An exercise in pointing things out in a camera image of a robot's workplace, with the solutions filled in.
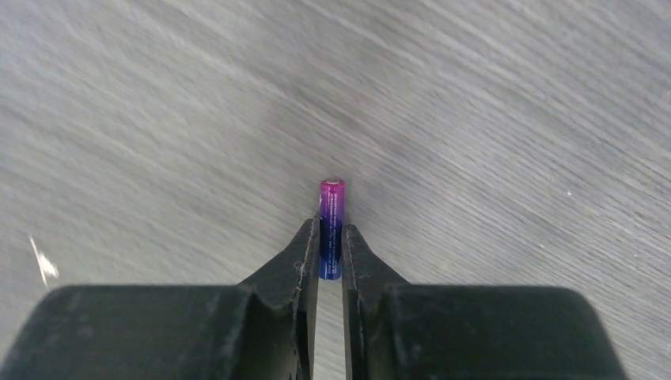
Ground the purple blue battery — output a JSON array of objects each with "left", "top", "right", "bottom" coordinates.
[{"left": 319, "top": 179, "right": 346, "bottom": 280}]

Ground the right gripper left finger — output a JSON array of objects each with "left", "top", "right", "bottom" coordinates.
[{"left": 1, "top": 218, "right": 320, "bottom": 379}]

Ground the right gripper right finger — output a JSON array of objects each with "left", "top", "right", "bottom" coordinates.
[{"left": 341, "top": 224, "right": 626, "bottom": 379}]

